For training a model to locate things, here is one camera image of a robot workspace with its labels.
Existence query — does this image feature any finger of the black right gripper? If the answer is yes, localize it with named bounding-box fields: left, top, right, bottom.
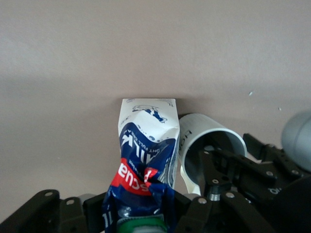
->
left=198, top=147, right=278, bottom=196

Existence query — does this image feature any white mug with grey inside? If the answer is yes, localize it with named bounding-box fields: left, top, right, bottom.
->
left=178, top=113, right=248, bottom=196

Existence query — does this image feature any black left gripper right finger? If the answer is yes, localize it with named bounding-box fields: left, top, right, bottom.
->
left=170, top=190, right=276, bottom=233

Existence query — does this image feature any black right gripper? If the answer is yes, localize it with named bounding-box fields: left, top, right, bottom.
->
left=232, top=133, right=311, bottom=233

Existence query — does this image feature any blue and white milk carton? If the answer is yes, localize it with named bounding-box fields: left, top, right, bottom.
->
left=101, top=98, right=181, bottom=233

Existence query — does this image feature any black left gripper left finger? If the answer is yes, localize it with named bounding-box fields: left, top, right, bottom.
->
left=0, top=189, right=109, bottom=233

